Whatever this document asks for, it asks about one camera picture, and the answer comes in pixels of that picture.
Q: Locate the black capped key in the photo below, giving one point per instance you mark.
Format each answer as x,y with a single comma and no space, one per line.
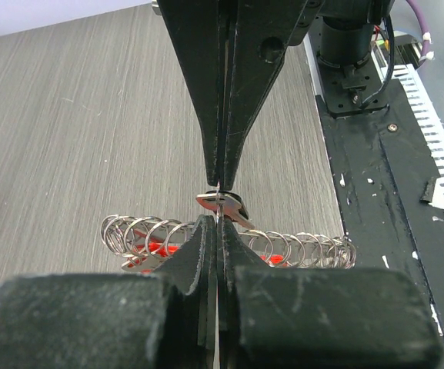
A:
231,204

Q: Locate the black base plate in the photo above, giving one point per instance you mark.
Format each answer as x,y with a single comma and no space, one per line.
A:
383,173

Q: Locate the silver key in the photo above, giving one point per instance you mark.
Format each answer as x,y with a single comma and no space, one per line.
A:
144,264

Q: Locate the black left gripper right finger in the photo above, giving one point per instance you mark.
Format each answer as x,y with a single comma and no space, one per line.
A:
320,318

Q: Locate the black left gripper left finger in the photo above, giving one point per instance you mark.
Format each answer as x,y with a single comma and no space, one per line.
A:
164,319

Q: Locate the white slotted cable duct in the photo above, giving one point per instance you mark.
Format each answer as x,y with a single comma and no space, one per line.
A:
428,121

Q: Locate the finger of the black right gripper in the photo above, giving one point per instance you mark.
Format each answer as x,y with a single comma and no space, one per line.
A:
193,28
257,36

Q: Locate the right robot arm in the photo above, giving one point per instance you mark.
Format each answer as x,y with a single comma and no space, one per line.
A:
342,31

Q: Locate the red plastic handle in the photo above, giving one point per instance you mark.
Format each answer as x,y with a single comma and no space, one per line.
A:
272,259

